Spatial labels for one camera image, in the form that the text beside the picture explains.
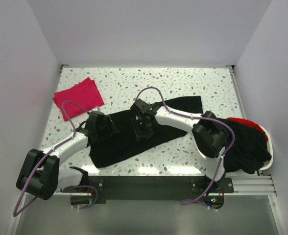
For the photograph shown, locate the red garment in basket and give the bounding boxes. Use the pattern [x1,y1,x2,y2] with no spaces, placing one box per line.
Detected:
[227,117,268,143]

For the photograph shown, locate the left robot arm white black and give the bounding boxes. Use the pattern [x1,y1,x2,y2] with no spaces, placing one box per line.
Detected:
[16,111,119,200]

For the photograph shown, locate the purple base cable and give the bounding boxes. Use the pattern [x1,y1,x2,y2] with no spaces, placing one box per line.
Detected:
[180,156,225,209]
[60,185,101,209]

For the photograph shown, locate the white laundry basket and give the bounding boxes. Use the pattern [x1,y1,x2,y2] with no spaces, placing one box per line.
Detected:
[195,122,274,172]

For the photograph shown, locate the aluminium frame rail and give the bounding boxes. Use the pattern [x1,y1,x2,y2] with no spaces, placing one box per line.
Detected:
[54,175,275,196]

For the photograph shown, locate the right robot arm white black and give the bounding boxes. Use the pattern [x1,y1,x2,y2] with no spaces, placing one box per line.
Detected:
[131,99,229,192]

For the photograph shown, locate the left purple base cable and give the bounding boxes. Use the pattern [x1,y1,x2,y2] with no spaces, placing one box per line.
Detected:
[60,185,101,209]

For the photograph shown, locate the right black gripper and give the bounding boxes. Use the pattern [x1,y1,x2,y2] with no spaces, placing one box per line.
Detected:
[132,117,154,142]

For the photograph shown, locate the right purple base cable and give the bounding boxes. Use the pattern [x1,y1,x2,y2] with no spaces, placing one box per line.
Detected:
[180,156,225,209]

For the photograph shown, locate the folded pink red t shirt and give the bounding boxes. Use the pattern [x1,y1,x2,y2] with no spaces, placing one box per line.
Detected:
[53,77,104,121]

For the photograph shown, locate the black t shirt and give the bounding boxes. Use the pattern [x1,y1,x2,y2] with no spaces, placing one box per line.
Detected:
[85,96,203,168]

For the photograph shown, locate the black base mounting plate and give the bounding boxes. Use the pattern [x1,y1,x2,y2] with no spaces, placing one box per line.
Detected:
[60,175,234,205]

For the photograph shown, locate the black clothes in basket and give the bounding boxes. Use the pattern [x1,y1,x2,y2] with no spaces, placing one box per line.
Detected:
[220,118,272,174]

